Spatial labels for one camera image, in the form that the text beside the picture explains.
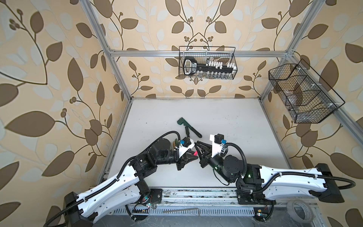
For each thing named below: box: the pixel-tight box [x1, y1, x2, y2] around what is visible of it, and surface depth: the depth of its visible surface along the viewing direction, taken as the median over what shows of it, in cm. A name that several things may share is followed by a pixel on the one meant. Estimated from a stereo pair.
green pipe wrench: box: [176, 117, 203, 139], surface depth 107 cm
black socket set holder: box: [183, 55, 238, 78], surface depth 86 cm
